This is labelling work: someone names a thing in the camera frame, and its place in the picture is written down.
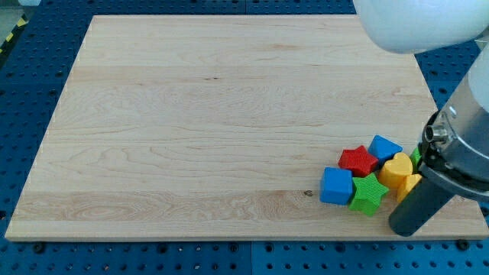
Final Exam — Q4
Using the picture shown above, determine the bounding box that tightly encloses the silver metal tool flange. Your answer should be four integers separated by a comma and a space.
418, 76, 488, 202

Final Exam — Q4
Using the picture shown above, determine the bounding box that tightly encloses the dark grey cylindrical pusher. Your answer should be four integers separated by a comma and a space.
388, 179, 454, 237

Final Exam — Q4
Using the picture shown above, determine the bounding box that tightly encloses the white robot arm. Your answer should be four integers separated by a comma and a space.
353, 0, 488, 237

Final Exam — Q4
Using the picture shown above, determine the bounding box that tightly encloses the yellow heart block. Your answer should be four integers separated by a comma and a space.
378, 152, 413, 189

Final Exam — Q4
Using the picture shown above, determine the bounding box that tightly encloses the green star block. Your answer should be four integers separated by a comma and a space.
348, 173, 390, 217

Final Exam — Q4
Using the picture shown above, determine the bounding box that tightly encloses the blue triangle block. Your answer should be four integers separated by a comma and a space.
368, 135, 403, 167

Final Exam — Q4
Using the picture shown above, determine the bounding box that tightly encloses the red star block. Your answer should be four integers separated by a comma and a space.
338, 145, 378, 177

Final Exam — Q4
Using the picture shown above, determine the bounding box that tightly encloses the blue cube block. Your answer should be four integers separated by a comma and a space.
319, 167, 353, 205

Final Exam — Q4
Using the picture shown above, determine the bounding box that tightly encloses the wooden board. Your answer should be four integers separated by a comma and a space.
4, 15, 489, 242

